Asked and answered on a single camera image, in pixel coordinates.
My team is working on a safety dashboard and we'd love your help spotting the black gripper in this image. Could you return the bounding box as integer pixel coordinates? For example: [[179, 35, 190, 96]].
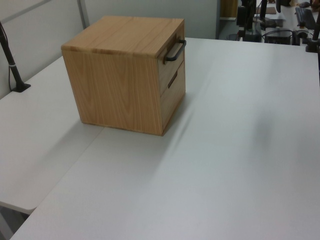
[[236, 0, 256, 39]]

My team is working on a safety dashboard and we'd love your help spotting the black metal drawer handle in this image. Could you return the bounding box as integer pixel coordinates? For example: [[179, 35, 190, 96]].
[[162, 39, 187, 63]]

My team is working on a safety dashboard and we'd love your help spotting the wooden drawer with handle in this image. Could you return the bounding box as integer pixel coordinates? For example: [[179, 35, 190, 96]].
[[157, 24, 186, 98]]

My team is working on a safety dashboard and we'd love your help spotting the wooden two-drawer cabinet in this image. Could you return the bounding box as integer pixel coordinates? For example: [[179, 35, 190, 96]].
[[61, 15, 187, 137]]

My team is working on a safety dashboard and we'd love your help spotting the black pole with round base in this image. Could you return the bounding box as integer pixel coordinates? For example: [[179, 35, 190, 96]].
[[255, 0, 268, 25]]

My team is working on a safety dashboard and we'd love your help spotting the black device with green part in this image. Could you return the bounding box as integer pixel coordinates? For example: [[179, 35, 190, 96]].
[[246, 31, 262, 42]]

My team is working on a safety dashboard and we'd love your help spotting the dark brown desk item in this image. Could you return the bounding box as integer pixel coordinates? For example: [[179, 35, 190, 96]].
[[263, 18, 284, 29]]

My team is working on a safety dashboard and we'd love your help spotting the black electronics box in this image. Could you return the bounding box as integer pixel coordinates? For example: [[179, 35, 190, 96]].
[[264, 29, 294, 45]]

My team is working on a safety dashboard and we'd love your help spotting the black computer keyboard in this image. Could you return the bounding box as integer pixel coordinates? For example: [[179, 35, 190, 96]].
[[294, 6, 317, 29]]

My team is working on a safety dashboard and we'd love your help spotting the black clamp stand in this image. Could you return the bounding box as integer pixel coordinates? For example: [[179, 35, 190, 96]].
[[304, 13, 320, 54]]

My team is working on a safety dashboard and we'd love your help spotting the wooden drawer without handle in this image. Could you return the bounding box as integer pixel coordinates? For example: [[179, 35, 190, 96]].
[[159, 61, 187, 135]]

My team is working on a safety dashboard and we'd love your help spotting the grey partition post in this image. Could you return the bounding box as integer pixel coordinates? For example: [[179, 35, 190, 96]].
[[76, 0, 91, 29]]

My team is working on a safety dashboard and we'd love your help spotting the black camera stand pole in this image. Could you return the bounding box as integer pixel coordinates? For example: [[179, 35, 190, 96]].
[[0, 21, 32, 94]]

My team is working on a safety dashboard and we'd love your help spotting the thin grey cable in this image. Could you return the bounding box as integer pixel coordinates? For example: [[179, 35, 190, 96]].
[[6, 65, 14, 92]]

